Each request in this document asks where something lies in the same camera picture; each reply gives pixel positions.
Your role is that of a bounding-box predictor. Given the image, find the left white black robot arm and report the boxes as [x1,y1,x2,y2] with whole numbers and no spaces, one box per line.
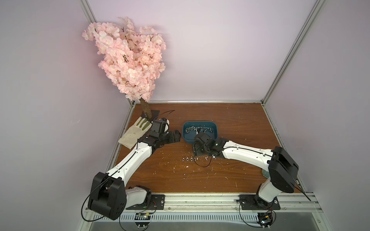
[84,118,181,220]

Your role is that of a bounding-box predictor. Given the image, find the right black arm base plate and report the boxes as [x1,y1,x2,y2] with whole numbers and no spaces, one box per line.
[236,194,281,210]

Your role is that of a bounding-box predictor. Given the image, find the teal plastic storage box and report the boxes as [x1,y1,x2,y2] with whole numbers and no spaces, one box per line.
[182,121,218,144]

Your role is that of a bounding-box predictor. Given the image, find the white green work glove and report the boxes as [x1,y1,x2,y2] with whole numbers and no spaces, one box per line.
[118,117,152,149]

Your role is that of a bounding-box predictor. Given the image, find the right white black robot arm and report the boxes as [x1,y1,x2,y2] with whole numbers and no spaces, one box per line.
[193,132,299,207]

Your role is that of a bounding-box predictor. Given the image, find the teal plastic dustpan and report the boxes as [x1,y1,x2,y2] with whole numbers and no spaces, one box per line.
[262,169,270,179]

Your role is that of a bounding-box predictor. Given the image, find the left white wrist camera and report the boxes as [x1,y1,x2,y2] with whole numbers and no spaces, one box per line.
[161,118,170,127]

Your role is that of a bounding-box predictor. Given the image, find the pink artificial blossom tree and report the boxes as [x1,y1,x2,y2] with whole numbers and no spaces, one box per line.
[82,17,166,119]

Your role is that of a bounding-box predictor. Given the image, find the right small circuit board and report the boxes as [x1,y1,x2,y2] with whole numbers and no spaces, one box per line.
[257,211,274,229]

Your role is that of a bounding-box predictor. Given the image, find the small circuit board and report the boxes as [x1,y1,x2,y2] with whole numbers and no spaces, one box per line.
[257,211,274,229]
[134,213,152,231]

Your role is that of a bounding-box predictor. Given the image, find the pile of silver wing nuts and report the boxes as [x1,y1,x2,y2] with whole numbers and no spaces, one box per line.
[185,126,213,134]

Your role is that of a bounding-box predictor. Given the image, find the left small circuit board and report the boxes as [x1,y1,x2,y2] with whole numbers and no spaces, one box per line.
[134,213,152,231]

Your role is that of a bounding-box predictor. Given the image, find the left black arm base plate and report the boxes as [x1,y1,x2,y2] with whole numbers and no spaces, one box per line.
[125,194,165,210]

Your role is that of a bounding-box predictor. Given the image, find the aluminium front rail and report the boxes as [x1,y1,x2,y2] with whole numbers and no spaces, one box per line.
[85,192,323,214]

